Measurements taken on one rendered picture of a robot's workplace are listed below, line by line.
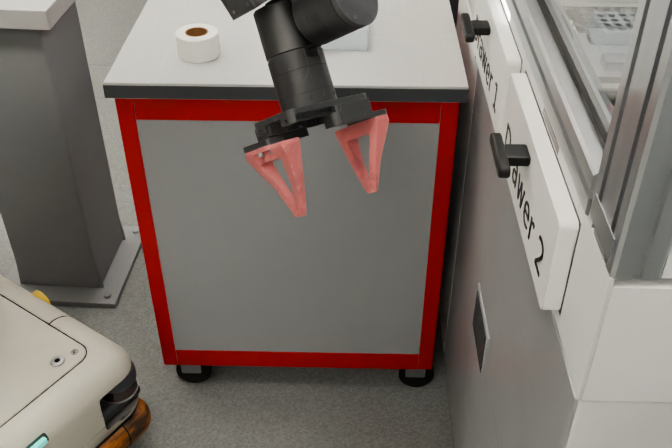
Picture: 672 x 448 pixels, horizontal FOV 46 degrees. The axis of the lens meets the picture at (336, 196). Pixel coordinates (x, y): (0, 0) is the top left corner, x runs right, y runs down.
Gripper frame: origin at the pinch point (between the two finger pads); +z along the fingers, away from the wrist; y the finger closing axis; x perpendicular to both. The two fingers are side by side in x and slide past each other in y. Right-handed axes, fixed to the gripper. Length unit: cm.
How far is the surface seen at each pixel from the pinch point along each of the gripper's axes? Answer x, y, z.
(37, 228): 127, 14, -8
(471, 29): 6.4, 35.7, -15.3
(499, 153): -9.0, 15.2, 0.6
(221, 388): 94, 31, 37
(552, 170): -15.3, 14.3, 3.4
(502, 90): 0.0, 30.1, -6.0
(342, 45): 38, 42, -22
